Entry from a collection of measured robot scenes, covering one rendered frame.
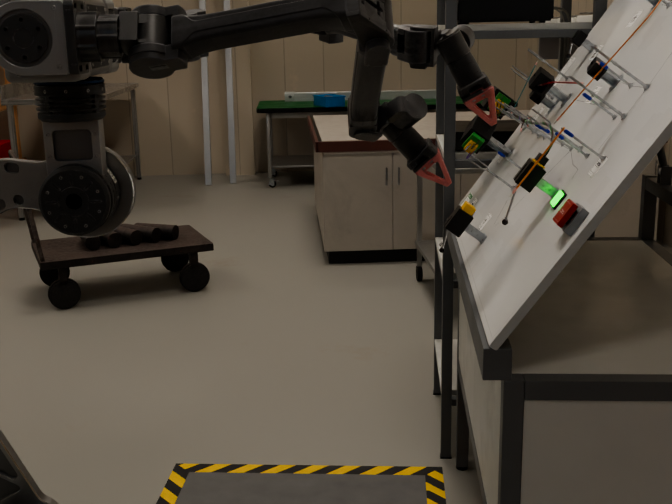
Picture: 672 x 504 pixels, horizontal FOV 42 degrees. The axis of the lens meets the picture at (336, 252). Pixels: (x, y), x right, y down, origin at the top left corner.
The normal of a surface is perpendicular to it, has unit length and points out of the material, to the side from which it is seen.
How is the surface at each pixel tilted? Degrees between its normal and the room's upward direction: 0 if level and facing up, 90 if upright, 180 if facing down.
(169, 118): 90
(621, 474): 90
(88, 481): 0
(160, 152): 90
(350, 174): 90
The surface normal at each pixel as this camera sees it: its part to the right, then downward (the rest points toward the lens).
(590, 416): -0.07, 0.25
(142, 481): -0.02, -0.97
